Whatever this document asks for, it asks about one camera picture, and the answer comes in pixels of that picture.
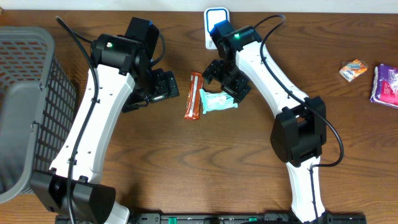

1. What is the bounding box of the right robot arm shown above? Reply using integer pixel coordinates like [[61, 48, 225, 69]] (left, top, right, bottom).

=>
[[203, 20, 326, 223]]

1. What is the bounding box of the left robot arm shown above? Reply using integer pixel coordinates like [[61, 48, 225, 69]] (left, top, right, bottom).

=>
[[30, 17, 179, 224]]

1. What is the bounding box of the red purple pad package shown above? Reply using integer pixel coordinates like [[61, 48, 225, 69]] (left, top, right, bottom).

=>
[[370, 63, 397, 109]]

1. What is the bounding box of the grey plastic mesh basket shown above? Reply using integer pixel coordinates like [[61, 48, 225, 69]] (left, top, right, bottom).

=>
[[1, 26, 77, 203]]

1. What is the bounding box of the orange snack bar wrapper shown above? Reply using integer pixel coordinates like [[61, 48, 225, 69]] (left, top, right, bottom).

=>
[[184, 71, 204, 120]]

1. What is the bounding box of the mint green wipes packet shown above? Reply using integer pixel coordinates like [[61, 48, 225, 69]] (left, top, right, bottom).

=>
[[200, 89, 238, 114]]

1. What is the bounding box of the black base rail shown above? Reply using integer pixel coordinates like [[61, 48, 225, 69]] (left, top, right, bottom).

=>
[[55, 212, 368, 224]]

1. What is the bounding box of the small orange tissue packet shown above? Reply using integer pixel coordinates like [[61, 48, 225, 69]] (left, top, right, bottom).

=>
[[339, 59, 368, 82]]

